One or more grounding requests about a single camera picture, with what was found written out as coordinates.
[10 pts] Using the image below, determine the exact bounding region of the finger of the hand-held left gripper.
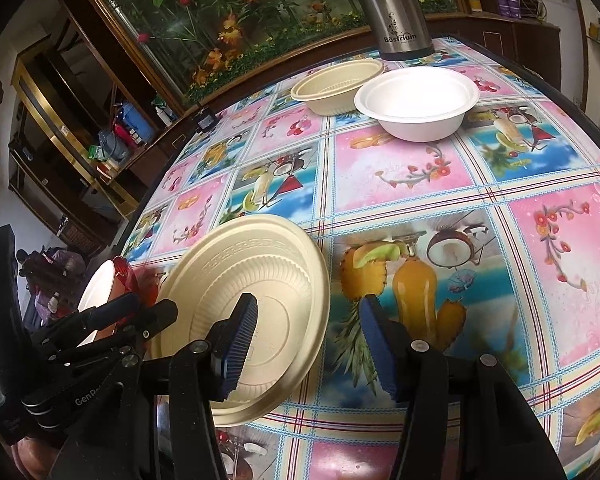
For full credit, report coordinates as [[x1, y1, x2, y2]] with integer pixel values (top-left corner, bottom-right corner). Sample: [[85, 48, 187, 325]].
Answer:
[[50, 299, 179, 367], [45, 292, 141, 347]]

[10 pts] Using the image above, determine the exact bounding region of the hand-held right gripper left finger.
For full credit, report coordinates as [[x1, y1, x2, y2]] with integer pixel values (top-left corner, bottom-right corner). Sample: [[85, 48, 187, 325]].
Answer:
[[152, 292, 261, 480]]

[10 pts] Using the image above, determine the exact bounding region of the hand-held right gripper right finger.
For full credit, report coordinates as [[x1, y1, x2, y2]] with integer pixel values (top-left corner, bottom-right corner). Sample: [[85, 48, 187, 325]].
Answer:
[[359, 294, 568, 480]]

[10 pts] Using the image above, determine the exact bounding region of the large white bowl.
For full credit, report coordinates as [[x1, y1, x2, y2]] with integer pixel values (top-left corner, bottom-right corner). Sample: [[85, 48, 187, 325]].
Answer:
[[76, 260, 118, 348]]

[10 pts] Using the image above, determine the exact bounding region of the beige plastic bowl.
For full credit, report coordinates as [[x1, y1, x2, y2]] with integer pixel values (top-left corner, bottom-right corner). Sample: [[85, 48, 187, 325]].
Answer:
[[290, 58, 385, 117], [156, 214, 332, 428]]

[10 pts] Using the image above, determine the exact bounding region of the small white bowl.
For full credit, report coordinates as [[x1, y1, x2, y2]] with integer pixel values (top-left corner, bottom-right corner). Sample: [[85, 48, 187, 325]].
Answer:
[[354, 67, 481, 142]]

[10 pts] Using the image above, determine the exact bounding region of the person's left hand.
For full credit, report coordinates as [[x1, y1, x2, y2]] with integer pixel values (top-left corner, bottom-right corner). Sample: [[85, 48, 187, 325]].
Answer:
[[10, 435, 61, 480]]

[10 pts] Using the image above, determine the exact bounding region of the wicker basket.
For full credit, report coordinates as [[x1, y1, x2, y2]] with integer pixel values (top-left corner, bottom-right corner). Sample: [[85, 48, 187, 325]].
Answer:
[[65, 225, 106, 258]]

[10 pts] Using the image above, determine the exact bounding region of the printed fruit tablecloth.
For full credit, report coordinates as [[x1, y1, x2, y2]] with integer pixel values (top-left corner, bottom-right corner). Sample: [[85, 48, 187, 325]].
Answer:
[[122, 35, 600, 480]]

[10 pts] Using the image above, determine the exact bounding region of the small black device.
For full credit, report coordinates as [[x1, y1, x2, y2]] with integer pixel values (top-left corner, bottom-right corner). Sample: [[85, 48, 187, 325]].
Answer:
[[194, 107, 221, 133]]

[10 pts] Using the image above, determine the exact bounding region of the artificial flower glass display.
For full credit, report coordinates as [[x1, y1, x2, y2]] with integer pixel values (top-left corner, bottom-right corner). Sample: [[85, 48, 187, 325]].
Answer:
[[87, 0, 473, 106]]

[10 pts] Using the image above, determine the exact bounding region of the stainless steel thermos jug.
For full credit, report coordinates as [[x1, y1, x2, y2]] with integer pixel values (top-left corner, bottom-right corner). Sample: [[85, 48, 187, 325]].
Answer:
[[342, 0, 436, 60]]

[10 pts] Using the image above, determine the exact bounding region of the dark wooden cabinet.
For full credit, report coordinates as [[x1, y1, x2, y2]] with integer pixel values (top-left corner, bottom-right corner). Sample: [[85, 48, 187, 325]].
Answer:
[[7, 0, 563, 241]]

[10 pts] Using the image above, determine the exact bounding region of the tangled wire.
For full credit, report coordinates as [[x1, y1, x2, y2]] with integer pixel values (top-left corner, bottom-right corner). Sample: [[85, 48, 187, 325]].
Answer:
[[519, 0, 548, 20]]

